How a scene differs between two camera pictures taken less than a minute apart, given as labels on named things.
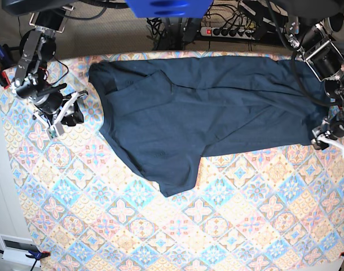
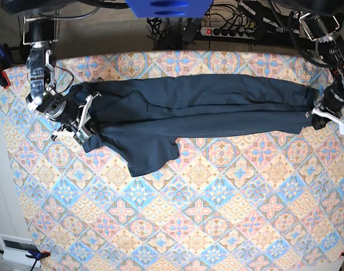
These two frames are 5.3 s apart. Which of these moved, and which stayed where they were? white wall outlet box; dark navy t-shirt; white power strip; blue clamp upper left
Moved: dark navy t-shirt
Stayed: white power strip; white wall outlet box; blue clamp upper left
